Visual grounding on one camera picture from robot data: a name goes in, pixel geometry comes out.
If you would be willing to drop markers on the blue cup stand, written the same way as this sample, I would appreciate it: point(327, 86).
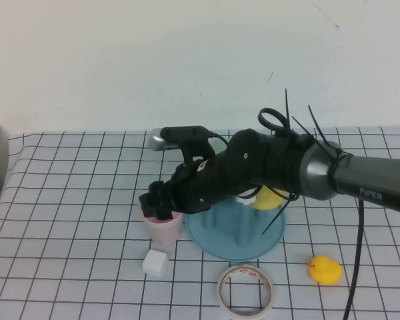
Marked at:
point(220, 240)

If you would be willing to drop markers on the pink plastic cup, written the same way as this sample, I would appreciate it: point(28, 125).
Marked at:
point(163, 233)

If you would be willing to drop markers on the yellow plastic cup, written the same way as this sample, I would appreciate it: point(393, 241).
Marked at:
point(266, 200)

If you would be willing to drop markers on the white foam cube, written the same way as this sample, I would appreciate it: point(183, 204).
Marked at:
point(155, 264)

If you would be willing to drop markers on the black zip tie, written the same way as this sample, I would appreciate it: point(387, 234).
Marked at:
point(288, 110)
point(320, 123)
point(302, 126)
point(276, 216)

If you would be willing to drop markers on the yellow rubber duck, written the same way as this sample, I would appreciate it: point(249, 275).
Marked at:
point(326, 270)

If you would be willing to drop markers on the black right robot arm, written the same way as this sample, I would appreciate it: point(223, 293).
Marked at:
point(370, 180)

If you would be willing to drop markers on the grey black-grid tablecloth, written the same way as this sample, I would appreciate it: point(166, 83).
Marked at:
point(70, 200)

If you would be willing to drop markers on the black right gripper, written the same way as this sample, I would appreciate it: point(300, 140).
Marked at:
point(196, 186)

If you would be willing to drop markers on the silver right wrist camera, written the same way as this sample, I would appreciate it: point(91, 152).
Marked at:
point(186, 136)

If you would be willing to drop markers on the white adhesive tape roll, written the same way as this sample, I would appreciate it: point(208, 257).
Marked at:
point(221, 290)

